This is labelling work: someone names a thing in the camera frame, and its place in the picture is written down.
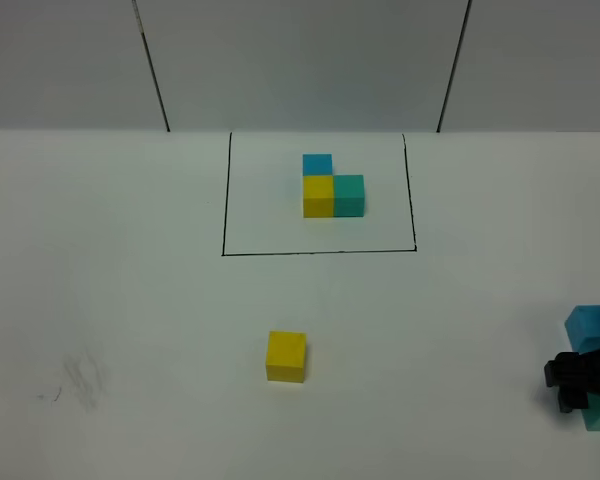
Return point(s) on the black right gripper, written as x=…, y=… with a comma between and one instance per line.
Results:
x=566, y=375

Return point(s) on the green template cube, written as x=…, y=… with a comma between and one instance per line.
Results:
x=349, y=196

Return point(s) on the yellow template cube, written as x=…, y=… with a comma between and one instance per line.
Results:
x=318, y=196

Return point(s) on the blue template cube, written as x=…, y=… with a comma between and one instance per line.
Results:
x=317, y=164

